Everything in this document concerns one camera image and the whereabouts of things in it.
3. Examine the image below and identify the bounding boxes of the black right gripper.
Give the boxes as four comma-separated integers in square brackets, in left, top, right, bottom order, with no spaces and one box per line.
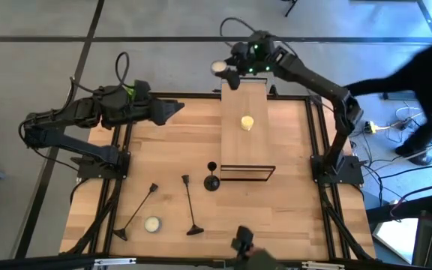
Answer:
[215,31,288,91]

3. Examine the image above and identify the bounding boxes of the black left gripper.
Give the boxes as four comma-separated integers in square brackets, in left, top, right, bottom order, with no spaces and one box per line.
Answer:
[97,80,185,128]

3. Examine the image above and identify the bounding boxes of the white candle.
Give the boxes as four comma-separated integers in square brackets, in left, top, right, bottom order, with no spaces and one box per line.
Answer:
[210,59,228,75]

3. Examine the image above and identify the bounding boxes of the yellow candle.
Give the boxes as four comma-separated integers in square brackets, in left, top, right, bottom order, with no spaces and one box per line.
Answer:
[240,115,255,132]

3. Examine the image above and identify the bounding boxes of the black metal candlestick holder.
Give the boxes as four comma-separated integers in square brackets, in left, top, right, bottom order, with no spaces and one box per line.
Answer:
[112,182,159,242]
[203,161,221,193]
[181,174,205,236]

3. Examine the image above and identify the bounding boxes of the person's forearm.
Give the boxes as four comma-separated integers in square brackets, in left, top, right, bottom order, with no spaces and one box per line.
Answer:
[245,249,289,270]

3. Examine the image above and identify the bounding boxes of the black tripod leg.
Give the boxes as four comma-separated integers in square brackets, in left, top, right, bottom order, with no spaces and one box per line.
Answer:
[283,0,299,18]

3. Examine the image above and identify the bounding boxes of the black handheld object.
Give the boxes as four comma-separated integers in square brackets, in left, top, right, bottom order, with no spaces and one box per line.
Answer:
[230,224,255,260]

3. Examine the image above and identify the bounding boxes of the person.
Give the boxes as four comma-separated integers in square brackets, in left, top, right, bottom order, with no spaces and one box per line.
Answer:
[345,32,432,167]

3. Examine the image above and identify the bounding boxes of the black gantry beam silver brackets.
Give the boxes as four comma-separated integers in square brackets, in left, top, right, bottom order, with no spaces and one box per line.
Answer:
[0,253,432,270]

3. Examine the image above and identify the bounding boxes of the black aluminium table frame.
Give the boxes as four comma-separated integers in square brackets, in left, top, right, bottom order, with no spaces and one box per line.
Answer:
[60,91,377,262]

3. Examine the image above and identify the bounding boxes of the wooden shelf black metal frame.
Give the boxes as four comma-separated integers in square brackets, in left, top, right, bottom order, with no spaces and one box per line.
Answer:
[219,76,277,182]

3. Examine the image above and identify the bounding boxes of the black floor cable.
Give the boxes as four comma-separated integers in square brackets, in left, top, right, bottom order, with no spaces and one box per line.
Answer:
[364,163,432,181]
[388,183,432,218]

